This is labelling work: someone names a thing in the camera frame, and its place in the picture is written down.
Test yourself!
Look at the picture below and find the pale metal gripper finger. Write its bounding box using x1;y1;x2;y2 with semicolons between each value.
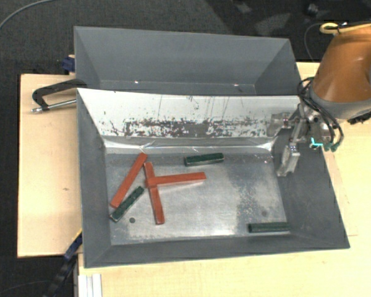
270;112;293;137
275;138;302;178

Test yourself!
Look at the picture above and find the dark green flat block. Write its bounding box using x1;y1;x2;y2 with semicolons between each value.
109;185;145;223
183;152;225;167
247;222;291;234

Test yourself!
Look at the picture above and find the red-brown flat block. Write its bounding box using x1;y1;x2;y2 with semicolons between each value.
143;161;166;226
109;152;149;210
145;171;208;188

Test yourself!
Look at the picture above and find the grey metal bin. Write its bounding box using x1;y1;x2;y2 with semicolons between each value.
73;25;351;269

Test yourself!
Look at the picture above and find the pale wood flat board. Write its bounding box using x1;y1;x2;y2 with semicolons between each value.
17;72;84;259

